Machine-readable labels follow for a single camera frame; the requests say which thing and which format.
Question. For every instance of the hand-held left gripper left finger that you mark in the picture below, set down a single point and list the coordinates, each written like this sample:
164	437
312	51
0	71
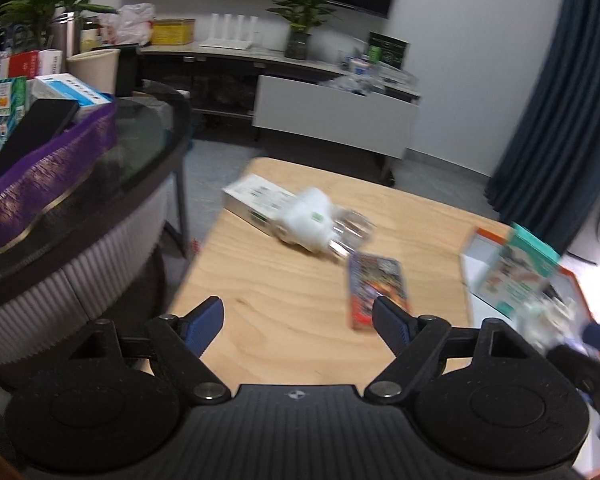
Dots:
205	325

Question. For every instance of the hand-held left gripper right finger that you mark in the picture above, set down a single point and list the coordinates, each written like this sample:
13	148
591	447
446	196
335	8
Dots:
390	325

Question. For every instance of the white plug adapter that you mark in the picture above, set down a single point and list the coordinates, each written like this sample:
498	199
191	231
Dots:
547	320

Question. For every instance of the white tray with orange rim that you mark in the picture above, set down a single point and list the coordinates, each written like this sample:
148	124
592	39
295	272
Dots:
480	260

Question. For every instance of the colourful printed box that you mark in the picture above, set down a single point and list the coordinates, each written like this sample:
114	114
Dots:
377	285

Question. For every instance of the small red floor item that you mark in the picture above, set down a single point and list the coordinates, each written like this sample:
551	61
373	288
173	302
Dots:
195	246

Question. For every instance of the light wooden table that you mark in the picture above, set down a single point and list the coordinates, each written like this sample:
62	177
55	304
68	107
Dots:
290	300

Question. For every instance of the clear plastic case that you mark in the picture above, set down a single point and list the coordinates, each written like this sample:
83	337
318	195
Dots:
355	227

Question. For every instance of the teal and white carton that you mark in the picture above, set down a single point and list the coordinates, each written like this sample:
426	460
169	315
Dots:
515	270

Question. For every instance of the round black glass table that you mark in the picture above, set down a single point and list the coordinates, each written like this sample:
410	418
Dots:
95	260

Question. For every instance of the flat white cardboard box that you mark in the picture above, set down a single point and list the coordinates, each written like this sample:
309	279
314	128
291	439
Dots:
252	200

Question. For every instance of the white handheld device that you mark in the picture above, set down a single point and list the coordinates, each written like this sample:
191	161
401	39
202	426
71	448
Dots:
305	220

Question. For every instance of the purple gold-patterned cloth box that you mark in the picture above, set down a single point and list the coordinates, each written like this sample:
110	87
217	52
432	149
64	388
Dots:
40	185

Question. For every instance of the low white television cabinet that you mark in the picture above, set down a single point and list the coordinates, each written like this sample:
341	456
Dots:
330	115

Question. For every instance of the dark blue curtain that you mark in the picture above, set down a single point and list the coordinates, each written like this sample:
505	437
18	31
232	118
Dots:
560	110

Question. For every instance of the pile of clear plastic packets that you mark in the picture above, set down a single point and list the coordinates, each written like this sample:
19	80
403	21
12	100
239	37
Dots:
370	76

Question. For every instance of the black flat tablet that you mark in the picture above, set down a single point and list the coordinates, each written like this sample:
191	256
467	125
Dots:
35	127

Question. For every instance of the black upright box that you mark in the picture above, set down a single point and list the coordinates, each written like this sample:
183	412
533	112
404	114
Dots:
128	70

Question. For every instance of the white and blue box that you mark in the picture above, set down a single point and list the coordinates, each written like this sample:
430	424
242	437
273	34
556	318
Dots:
70	90

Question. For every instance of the black and green box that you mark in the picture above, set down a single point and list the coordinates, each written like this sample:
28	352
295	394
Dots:
389	50

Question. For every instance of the beige waste bin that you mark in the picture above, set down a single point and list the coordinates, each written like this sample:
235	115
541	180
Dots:
94	72

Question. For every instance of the green and white carton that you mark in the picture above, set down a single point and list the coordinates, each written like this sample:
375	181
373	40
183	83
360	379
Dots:
7	110

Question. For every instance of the white router with antennas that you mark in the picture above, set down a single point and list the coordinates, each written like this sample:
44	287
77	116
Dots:
230	32

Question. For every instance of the yellow box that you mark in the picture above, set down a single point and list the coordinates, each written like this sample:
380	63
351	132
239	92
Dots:
172	32

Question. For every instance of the white plastic bag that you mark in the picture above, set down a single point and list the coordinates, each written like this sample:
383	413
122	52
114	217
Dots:
130	22

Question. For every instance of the steel thermos flask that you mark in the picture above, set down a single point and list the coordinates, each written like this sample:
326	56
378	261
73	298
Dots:
66	37

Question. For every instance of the green plant in glass vase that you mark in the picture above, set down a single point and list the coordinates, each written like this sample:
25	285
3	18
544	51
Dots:
302	15

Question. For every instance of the large leafy green plant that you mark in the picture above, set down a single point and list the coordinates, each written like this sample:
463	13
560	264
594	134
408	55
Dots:
40	0

